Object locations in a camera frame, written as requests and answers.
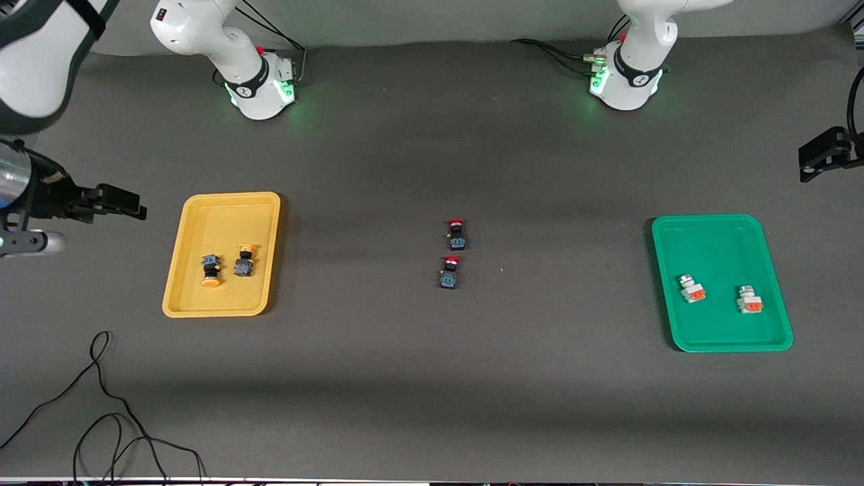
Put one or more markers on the yellow plastic tray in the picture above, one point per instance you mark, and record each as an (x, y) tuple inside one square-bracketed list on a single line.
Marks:
[(202, 304)]

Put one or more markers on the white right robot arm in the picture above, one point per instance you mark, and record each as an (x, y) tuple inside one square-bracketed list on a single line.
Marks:
[(34, 67)]

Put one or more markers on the red cap push button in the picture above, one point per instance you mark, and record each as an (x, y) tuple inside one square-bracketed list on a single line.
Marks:
[(449, 278), (457, 239)]

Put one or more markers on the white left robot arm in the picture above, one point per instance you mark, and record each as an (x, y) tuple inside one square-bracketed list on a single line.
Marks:
[(634, 74)]

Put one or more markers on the green plastic tray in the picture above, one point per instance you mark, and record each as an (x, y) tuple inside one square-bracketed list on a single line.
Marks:
[(715, 324)]

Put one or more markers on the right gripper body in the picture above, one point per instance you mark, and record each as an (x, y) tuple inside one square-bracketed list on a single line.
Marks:
[(52, 194)]

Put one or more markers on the yellow cap push button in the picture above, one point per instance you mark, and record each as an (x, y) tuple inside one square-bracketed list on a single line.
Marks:
[(211, 270), (244, 268)]

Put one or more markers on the dark grey table mat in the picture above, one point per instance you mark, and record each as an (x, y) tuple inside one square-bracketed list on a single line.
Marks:
[(432, 405)]

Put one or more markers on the grey orange push button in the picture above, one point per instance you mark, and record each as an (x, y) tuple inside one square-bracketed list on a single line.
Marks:
[(693, 292), (749, 304)]

